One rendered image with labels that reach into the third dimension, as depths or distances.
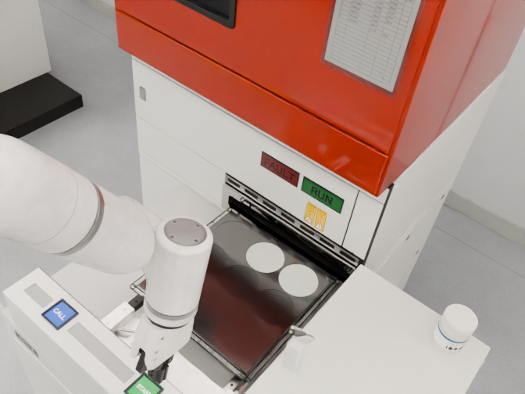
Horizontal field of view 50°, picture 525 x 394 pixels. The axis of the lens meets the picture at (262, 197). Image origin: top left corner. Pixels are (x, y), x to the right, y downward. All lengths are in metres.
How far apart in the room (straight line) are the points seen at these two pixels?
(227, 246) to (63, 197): 0.94
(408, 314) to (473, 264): 1.57
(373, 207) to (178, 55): 0.58
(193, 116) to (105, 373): 0.70
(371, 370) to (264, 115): 0.60
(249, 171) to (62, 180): 0.96
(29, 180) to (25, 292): 0.83
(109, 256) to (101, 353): 0.61
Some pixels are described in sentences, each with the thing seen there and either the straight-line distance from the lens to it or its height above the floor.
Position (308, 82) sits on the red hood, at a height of 1.41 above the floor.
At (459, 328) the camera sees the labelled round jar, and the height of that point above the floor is 1.06.
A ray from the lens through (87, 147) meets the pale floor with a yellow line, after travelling 3.18.
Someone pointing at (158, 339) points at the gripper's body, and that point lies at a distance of 0.90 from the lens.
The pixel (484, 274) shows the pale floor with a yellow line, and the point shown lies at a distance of 2.89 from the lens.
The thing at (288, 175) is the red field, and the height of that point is 1.10.
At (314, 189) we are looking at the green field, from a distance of 1.36.
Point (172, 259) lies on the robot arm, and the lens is 0.79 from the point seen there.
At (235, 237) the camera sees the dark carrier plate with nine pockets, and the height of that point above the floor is 0.90.
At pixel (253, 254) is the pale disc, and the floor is 0.90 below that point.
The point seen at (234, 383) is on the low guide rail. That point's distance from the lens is 1.32.
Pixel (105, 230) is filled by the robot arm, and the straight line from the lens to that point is 0.62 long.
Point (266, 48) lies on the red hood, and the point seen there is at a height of 1.44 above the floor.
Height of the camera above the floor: 2.03
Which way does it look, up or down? 45 degrees down
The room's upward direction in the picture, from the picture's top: 8 degrees clockwise
